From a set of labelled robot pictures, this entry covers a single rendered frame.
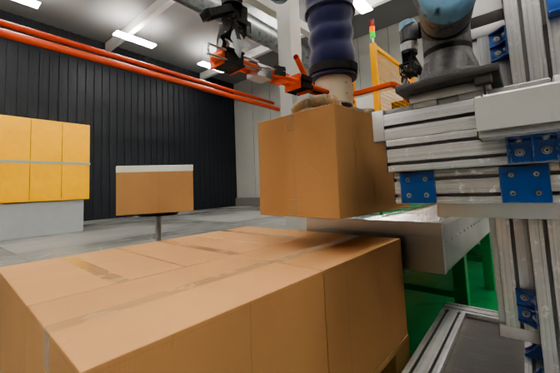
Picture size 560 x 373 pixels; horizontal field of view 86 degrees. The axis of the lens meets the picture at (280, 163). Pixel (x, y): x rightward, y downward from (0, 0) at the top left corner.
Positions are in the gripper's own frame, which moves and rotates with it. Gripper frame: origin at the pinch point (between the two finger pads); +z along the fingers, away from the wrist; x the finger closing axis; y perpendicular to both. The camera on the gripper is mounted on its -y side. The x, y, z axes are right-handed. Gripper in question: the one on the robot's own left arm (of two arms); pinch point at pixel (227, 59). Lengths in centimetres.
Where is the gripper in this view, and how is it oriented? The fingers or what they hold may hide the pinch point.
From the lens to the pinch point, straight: 103.7
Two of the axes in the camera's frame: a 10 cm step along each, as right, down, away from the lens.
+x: -7.1, 0.8, 7.0
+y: 7.0, 0.3, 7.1
